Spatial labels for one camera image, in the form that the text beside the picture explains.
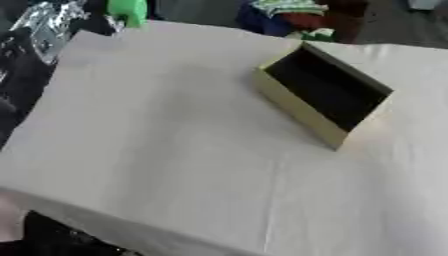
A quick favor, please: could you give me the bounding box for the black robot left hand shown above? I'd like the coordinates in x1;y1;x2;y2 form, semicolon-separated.
73;0;128;37

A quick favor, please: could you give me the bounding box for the green and white toy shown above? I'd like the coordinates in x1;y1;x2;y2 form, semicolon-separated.
297;27;342;43

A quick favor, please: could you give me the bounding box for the dark red bag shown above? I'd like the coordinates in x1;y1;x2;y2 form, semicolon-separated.
285;0;371;45

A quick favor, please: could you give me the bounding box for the blue bag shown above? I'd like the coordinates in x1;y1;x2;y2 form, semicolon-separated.
234;2;296;38

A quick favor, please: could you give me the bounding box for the bright green toy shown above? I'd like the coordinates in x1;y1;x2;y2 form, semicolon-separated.
105;0;149;29

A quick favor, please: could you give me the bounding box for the tan cardboard box black inside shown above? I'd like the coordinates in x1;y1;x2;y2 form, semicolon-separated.
250;40;396;152

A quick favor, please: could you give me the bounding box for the green white striped cloth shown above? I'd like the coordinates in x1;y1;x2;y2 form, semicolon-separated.
250;0;331;17

